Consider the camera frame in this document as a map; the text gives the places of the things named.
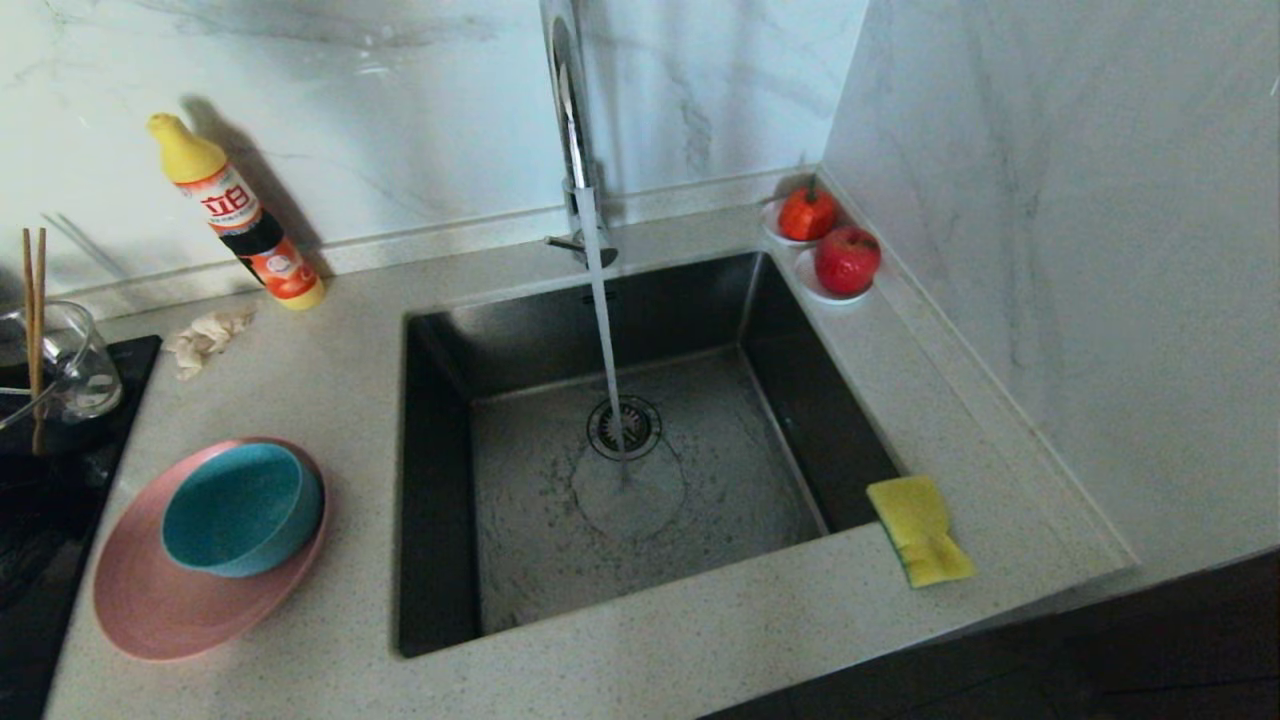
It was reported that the yellow green sponge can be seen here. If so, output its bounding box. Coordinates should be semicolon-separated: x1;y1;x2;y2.
866;475;976;589

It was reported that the orange dish soap bottle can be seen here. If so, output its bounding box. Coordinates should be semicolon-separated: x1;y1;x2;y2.
147;112;326;311

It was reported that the brown wooden chopstick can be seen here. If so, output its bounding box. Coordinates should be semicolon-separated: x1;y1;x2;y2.
22;228;43;456

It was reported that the stainless steel sink basin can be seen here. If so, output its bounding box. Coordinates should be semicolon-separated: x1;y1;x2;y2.
395;250;903;659

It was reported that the running water stream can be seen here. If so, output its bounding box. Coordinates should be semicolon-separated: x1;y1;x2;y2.
578;185;633;491

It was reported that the round metal drain strainer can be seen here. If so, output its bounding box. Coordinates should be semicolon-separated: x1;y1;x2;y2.
587;395;663;462

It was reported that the red tomato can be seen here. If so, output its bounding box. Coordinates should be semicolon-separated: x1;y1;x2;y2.
778;182;839;242

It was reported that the red apple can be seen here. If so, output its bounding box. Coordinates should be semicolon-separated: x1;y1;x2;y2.
814;226;883;298

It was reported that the chrome faucet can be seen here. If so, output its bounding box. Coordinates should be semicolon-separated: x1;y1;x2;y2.
535;0;621;272

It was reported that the teal bowl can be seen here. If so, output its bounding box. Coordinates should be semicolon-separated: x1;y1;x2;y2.
160;443;324;578

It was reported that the crumpled paper scrap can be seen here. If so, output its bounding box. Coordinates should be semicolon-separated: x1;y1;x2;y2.
163;303;259;382

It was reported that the pink plate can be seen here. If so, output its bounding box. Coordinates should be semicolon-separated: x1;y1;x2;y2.
92;437;331;663

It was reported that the clear glass bowl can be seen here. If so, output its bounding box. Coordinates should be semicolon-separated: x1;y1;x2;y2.
0;300;123;433

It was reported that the black cooktop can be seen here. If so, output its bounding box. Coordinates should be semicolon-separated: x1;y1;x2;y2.
0;335;163;720

